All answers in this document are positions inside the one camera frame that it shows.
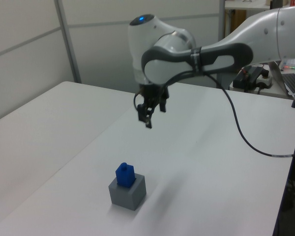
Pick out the grey partition post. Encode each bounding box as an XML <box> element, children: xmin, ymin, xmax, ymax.
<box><xmin>215</xmin><ymin>0</ymin><xmax>227</xmax><ymax>42</ymax></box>

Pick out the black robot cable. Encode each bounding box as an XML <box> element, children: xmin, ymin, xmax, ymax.
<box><xmin>133</xmin><ymin>70</ymin><xmax>295</xmax><ymax>158</ymax></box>

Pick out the black power supply box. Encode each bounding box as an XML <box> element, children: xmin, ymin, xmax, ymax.
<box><xmin>233</xmin><ymin>65</ymin><xmax>264</xmax><ymax>89</ymax></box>

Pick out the white emergency stop box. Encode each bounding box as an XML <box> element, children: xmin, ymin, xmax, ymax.
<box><xmin>255</xmin><ymin>70</ymin><xmax>272</xmax><ymax>95</ymax></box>

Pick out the grey hollow cuboid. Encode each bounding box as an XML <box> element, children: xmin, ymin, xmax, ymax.
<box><xmin>108</xmin><ymin>173</ymin><xmax>148</xmax><ymax>211</ymax></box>

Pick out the black cable strap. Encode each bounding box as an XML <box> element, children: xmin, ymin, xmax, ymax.
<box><xmin>190</xmin><ymin>46</ymin><xmax>204</xmax><ymax>74</ymax></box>

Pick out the white backlit keyboard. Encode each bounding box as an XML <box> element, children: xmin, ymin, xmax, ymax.
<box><xmin>280</xmin><ymin>57</ymin><xmax>295</xmax><ymax>72</ymax></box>

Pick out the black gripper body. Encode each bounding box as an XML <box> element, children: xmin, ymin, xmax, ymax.
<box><xmin>138</xmin><ymin>83</ymin><xmax>170</xmax><ymax>105</ymax></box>

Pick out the blue block with knob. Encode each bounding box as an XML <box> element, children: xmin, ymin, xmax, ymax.
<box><xmin>115</xmin><ymin>162</ymin><xmax>136</xmax><ymax>189</ymax></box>

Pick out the silver laptop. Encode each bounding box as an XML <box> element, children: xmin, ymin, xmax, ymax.
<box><xmin>268</xmin><ymin>60</ymin><xmax>295</xmax><ymax>96</ymax></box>

